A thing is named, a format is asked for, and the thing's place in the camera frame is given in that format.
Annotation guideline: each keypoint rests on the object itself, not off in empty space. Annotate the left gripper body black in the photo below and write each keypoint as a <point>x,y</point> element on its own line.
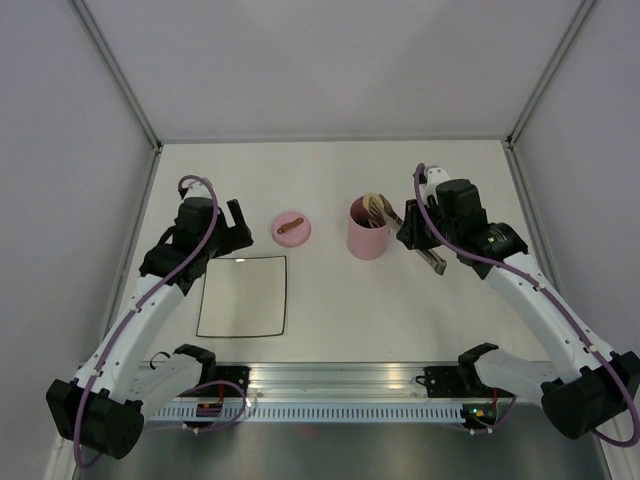
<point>226,240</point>

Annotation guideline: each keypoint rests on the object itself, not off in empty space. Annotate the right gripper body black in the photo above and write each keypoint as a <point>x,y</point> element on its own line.
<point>420,235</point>

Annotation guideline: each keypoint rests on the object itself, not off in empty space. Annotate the steel food tongs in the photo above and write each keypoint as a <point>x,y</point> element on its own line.
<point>394,221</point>

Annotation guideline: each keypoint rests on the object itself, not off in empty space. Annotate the round beige bun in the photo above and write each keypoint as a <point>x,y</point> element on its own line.
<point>373,204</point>

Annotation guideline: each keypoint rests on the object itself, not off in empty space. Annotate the pink lid with brown strap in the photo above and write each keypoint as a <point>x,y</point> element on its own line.
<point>291,229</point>

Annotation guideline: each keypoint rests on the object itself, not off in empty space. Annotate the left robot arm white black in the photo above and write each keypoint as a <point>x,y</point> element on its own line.
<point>106,404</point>

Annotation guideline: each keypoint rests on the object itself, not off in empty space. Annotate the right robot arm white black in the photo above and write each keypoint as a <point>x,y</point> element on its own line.
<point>587,382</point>

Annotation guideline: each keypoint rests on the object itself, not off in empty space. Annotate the pink cylindrical lunch box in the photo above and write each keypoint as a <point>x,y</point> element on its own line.
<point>363,241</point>

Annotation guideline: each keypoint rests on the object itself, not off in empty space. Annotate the white square plate black rim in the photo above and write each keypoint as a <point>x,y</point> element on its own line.
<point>244,298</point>

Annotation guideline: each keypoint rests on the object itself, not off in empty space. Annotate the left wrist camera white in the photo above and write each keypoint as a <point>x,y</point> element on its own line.
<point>194,189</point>

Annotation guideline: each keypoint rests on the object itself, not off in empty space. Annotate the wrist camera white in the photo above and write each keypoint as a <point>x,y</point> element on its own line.
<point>194,189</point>
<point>434,176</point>

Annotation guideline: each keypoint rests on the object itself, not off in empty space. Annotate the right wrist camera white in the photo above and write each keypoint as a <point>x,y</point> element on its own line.
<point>434,176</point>

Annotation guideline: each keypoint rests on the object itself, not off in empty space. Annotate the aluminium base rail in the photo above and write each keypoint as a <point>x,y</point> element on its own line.
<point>324,383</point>

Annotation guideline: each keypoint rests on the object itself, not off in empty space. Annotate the white slotted cable duct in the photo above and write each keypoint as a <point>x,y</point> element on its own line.
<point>299,412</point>

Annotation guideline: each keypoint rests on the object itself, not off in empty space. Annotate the left aluminium frame post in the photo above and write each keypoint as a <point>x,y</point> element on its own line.
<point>88,22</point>

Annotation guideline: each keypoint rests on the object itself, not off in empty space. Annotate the aluminium frame post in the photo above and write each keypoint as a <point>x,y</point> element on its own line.
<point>88,22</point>
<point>559,55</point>

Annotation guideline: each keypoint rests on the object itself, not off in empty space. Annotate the right aluminium frame post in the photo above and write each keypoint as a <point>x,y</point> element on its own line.
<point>559,55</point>

